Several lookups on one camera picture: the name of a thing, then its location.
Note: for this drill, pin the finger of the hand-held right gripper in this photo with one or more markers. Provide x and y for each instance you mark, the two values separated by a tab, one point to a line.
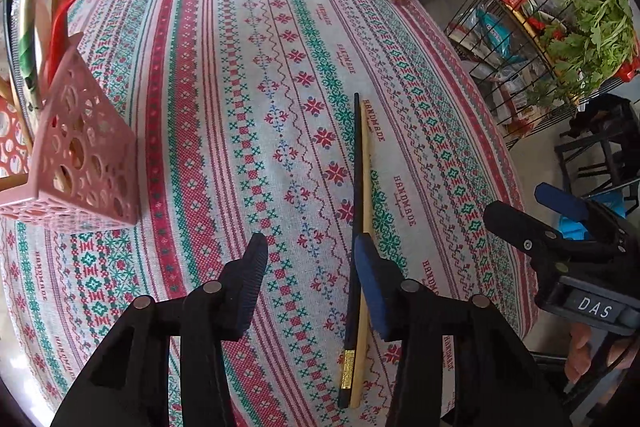
562	203
520	227

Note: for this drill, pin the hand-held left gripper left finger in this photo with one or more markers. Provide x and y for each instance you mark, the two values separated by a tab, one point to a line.
247	292

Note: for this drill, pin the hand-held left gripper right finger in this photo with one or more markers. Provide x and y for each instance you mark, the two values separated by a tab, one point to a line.
375	292

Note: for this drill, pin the bundle of chopsticks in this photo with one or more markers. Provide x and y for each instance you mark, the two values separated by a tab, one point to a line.
366	187

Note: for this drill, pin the pink perforated plastic basket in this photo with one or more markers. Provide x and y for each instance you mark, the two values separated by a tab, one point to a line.
90	157

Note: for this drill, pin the white spoon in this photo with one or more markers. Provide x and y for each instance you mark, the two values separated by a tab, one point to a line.
31	7

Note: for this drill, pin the person's right hand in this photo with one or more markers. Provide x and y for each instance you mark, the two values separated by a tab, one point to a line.
595	354

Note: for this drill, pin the black stool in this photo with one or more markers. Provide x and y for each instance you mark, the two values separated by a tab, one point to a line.
600	142

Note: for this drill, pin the green leafy vegetables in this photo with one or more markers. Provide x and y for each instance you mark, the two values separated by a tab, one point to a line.
595	27

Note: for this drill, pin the striped patterned tablecloth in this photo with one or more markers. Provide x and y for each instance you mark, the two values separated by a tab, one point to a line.
225	107

